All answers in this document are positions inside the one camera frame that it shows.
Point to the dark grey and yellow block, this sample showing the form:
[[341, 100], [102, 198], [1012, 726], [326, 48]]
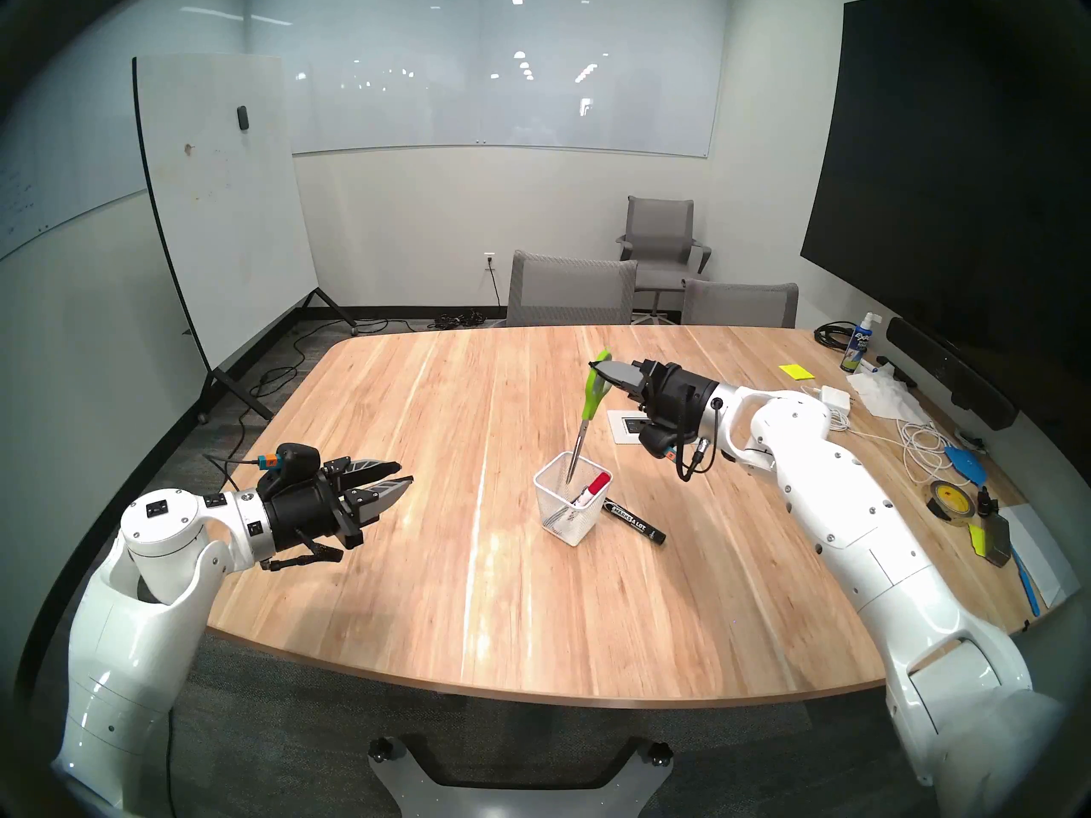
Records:
[[993, 542]]

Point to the rolling whiteboard on stand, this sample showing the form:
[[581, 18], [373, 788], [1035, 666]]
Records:
[[222, 194]]

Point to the small black bottle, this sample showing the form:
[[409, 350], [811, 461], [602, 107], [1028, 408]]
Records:
[[985, 501]]

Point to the wall whiteboard with writing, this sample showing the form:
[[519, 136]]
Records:
[[47, 152]]

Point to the flat blue object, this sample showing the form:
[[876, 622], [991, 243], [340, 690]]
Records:
[[967, 465]]

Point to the silver table outlet panel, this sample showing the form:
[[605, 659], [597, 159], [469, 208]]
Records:
[[622, 429]]

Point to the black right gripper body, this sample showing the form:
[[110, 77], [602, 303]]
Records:
[[682, 407]]

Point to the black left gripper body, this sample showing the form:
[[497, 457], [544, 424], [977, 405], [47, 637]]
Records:
[[307, 505]]

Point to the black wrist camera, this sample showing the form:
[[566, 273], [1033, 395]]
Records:
[[294, 460], [658, 441]]

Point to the black permanent marker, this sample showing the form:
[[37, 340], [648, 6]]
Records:
[[635, 522]]

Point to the white paper sheet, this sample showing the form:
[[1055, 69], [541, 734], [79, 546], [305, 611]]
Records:
[[1040, 552]]

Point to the white crumpled tissue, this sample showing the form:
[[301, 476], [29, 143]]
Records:
[[886, 396]]

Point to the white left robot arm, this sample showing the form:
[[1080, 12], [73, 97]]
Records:
[[128, 654]]

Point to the black soundbar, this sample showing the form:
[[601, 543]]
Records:
[[946, 366]]

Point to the thin blue stick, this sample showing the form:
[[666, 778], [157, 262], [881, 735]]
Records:
[[1025, 582]]

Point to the red-capped white marker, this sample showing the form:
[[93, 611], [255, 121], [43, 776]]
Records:
[[598, 482]]

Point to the whiteboard cleaner spray bottle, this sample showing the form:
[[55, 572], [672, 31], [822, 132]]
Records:
[[857, 348]]

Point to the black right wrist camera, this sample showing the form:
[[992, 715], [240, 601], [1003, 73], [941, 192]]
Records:
[[658, 441]]

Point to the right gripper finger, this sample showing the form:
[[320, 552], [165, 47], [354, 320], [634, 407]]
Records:
[[632, 394], [622, 373]]

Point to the white mesh pen holder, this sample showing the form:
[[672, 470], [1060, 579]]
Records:
[[567, 531]]

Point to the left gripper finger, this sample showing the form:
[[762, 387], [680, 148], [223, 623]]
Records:
[[375, 468], [382, 497]]

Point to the plain glass wall whiteboard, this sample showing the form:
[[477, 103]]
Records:
[[494, 100]]

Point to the yellow and black tape roll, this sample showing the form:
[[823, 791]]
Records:
[[950, 499]]

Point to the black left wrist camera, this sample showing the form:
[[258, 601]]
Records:
[[294, 460]]

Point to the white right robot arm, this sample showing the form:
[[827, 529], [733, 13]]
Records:
[[852, 518]]

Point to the yellow sticky note pad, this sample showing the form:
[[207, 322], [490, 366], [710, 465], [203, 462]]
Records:
[[795, 371]]

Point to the grey mesh-back chair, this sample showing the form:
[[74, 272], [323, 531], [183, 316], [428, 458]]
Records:
[[571, 290], [740, 307]]

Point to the large black wall screen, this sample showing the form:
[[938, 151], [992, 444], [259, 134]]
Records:
[[938, 186]]

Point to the grey armrest office chair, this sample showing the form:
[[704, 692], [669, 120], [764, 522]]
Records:
[[660, 221]]

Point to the white power adapter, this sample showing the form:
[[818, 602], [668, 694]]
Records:
[[837, 398]]

